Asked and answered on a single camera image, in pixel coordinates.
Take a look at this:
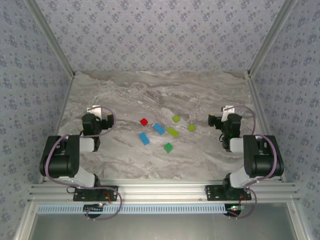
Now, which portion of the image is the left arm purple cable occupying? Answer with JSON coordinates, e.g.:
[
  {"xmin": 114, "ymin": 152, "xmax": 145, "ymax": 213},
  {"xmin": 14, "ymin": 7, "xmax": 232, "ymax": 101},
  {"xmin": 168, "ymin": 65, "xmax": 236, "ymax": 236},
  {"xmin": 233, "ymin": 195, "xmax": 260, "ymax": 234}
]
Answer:
[{"xmin": 41, "ymin": 106, "xmax": 124, "ymax": 222}]

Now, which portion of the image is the aluminium mounting rail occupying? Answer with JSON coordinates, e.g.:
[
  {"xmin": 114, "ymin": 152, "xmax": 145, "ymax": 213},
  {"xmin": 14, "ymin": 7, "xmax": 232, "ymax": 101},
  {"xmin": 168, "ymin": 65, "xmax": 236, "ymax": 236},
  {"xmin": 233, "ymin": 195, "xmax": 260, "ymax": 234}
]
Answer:
[{"xmin": 28, "ymin": 178, "xmax": 301, "ymax": 203}]

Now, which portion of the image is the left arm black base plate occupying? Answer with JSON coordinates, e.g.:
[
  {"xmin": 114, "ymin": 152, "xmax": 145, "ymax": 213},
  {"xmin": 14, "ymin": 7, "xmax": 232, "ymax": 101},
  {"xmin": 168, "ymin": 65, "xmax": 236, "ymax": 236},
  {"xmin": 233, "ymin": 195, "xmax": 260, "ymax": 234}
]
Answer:
[{"xmin": 73, "ymin": 185, "xmax": 119, "ymax": 202}]

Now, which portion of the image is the blue lego brick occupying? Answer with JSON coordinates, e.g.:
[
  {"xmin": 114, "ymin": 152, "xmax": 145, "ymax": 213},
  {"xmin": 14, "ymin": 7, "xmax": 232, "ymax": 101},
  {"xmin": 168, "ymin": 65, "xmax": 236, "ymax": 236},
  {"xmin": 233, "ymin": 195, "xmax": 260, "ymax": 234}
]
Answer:
[
  {"xmin": 138, "ymin": 132, "xmax": 151, "ymax": 146},
  {"xmin": 152, "ymin": 123, "xmax": 166, "ymax": 136}
]

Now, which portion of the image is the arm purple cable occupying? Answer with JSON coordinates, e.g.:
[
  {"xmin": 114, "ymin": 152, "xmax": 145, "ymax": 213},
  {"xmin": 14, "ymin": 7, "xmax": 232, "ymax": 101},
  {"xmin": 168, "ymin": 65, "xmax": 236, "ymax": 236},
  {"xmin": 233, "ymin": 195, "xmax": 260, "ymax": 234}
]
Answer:
[
  {"xmin": 41, "ymin": 106, "xmax": 124, "ymax": 222},
  {"xmin": 224, "ymin": 105, "xmax": 285, "ymax": 220}
]

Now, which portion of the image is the long lime lego brick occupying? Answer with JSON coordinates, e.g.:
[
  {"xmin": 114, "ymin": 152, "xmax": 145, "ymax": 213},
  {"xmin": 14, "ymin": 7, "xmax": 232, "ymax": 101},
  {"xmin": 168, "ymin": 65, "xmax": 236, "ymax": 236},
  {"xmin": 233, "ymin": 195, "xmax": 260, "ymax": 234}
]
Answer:
[{"xmin": 166, "ymin": 126, "xmax": 180, "ymax": 138}]

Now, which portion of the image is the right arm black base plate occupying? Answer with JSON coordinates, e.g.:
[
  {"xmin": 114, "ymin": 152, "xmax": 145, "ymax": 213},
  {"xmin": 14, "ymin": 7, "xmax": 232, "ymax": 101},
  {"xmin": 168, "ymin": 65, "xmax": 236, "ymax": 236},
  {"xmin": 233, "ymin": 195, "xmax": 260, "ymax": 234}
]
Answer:
[{"xmin": 204, "ymin": 184, "xmax": 252, "ymax": 202}]

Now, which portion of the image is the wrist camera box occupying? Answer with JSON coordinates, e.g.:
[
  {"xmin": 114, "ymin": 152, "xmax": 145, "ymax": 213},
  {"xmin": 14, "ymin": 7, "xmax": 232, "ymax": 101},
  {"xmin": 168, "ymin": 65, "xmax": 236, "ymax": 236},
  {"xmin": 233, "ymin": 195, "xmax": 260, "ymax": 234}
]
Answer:
[
  {"xmin": 221, "ymin": 105, "xmax": 236, "ymax": 123},
  {"xmin": 86, "ymin": 105, "xmax": 103, "ymax": 120}
]

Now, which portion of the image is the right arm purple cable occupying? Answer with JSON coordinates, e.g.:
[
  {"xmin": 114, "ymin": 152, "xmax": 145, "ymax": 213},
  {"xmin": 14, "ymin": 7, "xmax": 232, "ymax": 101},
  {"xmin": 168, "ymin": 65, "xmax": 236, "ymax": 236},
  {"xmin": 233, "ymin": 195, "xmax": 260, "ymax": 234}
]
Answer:
[{"xmin": 224, "ymin": 105, "xmax": 285, "ymax": 220}]

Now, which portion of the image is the aluminium corner post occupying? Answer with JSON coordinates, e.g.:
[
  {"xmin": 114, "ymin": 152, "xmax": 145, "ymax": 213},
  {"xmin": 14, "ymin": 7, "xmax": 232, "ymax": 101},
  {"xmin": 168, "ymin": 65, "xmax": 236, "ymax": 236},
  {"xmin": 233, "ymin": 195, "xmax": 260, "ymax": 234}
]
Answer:
[
  {"xmin": 24, "ymin": 0, "xmax": 76, "ymax": 78},
  {"xmin": 246, "ymin": 0, "xmax": 299, "ymax": 77}
]

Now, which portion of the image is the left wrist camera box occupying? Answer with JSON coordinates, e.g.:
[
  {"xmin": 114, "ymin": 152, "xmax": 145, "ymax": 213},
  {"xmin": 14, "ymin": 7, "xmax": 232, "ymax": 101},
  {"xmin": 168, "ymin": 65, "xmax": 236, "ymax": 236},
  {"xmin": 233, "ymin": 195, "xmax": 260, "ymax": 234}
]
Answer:
[{"xmin": 86, "ymin": 105, "xmax": 103, "ymax": 120}]

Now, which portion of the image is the white slotted cable duct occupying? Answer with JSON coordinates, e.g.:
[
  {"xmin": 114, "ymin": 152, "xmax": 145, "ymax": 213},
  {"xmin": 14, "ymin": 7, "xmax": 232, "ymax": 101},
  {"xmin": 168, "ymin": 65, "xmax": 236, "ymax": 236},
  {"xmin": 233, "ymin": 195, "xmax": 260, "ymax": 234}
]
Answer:
[{"xmin": 37, "ymin": 202, "xmax": 227, "ymax": 215}]

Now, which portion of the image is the grey metal panel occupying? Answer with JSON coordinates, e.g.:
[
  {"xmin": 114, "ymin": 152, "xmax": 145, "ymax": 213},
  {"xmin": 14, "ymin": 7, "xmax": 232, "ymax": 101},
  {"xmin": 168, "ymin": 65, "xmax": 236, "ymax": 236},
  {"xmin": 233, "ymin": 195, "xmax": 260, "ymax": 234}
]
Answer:
[{"xmin": 27, "ymin": 213, "xmax": 297, "ymax": 240}]

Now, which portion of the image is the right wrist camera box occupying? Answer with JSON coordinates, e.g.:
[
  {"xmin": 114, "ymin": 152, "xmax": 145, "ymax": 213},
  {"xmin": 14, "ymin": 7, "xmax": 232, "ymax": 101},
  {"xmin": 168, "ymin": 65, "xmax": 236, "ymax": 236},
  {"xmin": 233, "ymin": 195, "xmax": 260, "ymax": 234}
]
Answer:
[{"xmin": 221, "ymin": 105, "xmax": 236, "ymax": 123}]

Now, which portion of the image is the aluminium side rail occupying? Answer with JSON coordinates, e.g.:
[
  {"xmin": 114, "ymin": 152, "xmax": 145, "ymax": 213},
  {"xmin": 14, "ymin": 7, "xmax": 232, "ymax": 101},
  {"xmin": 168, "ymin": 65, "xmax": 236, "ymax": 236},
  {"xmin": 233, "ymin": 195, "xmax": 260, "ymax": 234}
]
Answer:
[
  {"xmin": 38, "ymin": 73, "xmax": 76, "ymax": 183},
  {"xmin": 246, "ymin": 72, "xmax": 286, "ymax": 183}
]

